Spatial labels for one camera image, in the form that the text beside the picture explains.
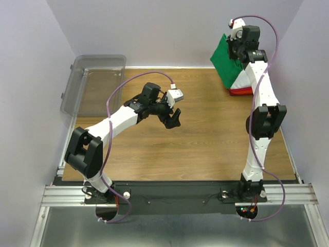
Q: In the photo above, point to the clear plastic storage bin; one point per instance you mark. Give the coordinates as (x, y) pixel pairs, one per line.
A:
(92, 80)

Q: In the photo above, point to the white folded t-shirt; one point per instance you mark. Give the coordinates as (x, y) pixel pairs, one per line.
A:
(241, 82)

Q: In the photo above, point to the green t-shirt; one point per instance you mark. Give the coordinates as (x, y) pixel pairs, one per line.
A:
(227, 69)

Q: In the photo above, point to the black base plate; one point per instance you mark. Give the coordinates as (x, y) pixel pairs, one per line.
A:
(169, 198)

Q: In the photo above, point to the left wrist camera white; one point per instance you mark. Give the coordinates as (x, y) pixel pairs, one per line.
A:
(173, 96)

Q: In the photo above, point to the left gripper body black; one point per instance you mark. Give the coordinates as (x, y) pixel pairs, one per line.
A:
(162, 110)

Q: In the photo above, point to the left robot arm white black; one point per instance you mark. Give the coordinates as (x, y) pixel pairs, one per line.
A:
(84, 152)

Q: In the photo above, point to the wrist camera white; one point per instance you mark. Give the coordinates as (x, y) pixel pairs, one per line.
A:
(173, 96)
(236, 27)

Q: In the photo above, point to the aluminium rail frame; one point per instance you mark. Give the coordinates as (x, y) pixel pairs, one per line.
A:
(210, 145)

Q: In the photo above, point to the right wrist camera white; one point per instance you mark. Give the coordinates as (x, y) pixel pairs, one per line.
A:
(236, 27)

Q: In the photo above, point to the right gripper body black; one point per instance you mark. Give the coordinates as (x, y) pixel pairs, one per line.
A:
(234, 48)

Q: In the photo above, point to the red folded t-shirt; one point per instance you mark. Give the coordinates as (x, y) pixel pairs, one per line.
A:
(246, 91)

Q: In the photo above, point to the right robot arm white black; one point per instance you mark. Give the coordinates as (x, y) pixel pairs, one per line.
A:
(266, 114)

